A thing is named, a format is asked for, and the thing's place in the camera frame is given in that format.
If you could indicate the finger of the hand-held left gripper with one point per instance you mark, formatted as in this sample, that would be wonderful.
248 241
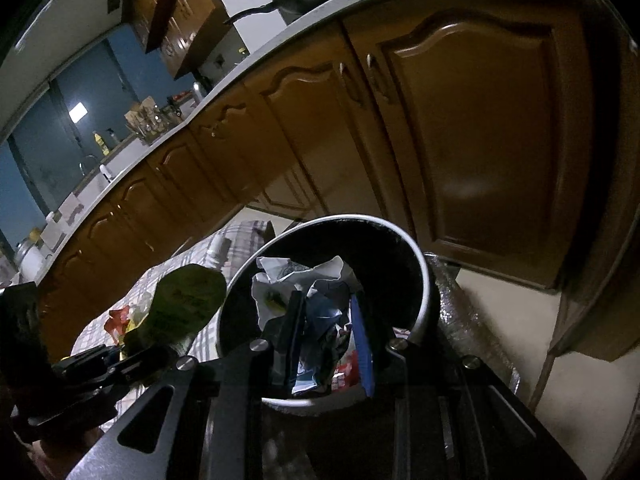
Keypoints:
90 359
115 387

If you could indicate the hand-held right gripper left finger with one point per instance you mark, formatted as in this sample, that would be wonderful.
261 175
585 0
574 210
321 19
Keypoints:
292 340

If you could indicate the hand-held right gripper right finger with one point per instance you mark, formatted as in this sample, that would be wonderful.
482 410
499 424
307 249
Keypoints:
362 345

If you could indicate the red and white box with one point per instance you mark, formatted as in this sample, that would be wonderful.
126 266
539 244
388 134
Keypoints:
347 370

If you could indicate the silver wrapper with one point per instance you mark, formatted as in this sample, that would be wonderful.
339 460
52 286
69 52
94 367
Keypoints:
322 320

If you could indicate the large white plastic bag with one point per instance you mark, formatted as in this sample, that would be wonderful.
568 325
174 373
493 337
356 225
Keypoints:
272 285

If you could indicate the white round bin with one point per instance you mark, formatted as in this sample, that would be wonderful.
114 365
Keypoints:
390 250

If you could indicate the green carton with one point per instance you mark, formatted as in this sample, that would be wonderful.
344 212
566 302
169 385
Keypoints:
185 300

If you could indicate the red snack wrapper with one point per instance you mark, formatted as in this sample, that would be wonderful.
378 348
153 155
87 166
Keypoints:
117 320

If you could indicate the white canister with metal lid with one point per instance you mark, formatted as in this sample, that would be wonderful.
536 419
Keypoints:
30 260

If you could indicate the clear plastic bag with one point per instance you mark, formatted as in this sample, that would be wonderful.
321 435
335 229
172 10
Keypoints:
470 310

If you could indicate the white soap bottle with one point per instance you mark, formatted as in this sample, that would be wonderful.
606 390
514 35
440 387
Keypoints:
105 172

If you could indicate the sink faucet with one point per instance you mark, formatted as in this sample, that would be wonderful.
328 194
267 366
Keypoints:
89 162

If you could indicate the kitchen window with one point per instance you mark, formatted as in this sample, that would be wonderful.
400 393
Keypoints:
75 135

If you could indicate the yellow bottle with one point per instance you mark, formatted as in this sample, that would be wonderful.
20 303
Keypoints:
101 142

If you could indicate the brown lower kitchen cabinets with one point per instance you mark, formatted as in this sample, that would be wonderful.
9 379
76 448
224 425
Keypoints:
475 135

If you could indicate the brown kitchen cabinets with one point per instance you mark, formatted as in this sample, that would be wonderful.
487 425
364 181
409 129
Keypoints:
475 135
175 10

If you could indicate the wooden utensil rack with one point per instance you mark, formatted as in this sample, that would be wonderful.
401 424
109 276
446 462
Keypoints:
147 120

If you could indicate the steel electric kettle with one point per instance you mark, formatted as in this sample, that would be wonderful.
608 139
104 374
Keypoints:
198 91

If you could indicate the white kitchen countertop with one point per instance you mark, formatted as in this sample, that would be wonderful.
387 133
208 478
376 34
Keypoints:
320 25

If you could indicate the brown upper kitchen cabinets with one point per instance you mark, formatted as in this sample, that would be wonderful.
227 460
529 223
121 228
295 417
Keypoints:
175 10

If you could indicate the wall outlet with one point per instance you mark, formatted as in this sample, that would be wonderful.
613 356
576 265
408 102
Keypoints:
114 1

